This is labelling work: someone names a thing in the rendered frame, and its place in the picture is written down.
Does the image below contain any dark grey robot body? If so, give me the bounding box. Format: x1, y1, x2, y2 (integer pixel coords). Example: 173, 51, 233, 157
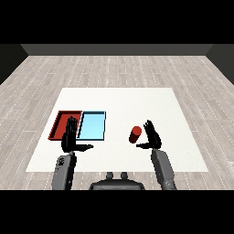
89, 172, 146, 191

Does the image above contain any red shallow open box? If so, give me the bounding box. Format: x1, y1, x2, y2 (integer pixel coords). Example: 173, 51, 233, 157
48, 110, 83, 141

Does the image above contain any light blue shallow open box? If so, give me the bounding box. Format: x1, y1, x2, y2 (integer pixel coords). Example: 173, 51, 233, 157
76, 111, 107, 142

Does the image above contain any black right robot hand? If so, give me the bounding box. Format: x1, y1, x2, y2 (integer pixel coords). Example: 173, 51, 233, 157
135, 119, 163, 150

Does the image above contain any red can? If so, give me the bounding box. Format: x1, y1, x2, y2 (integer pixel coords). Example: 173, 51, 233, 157
128, 125, 143, 144

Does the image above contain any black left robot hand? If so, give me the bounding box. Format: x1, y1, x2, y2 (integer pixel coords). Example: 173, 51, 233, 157
60, 115, 94, 154

